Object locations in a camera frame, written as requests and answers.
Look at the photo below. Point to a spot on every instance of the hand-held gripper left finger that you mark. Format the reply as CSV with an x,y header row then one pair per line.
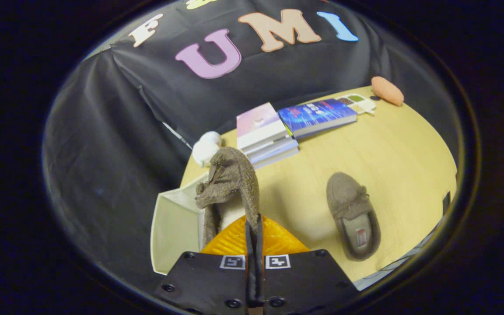
x,y
217,280

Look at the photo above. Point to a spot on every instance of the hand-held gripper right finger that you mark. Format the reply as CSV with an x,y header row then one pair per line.
x,y
304,280

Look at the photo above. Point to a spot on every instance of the white storage box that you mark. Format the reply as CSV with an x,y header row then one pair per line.
x,y
175,227

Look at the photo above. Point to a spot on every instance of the brown fuzzy shoe with bow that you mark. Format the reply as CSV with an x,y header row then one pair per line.
x,y
349,201
234,179

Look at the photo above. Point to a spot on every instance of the pale blue book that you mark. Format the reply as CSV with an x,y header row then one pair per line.
x,y
274,148
280,158

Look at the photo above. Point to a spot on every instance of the white fluffy plush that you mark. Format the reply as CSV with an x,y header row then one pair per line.
x,y
204,151

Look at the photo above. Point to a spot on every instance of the pink cover book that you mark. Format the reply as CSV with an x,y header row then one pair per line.
x,y
258,122

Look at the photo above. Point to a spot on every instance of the blue cover book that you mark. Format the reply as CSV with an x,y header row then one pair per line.
x,y
315,113

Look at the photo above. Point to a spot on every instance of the black backdrop cloth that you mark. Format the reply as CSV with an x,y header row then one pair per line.
x,y
125,131

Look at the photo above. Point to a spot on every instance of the white compartment tray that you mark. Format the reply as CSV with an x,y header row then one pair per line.
x,y
359,103

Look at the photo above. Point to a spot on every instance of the orange plush toy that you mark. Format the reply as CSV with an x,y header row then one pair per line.
x,y
386,90

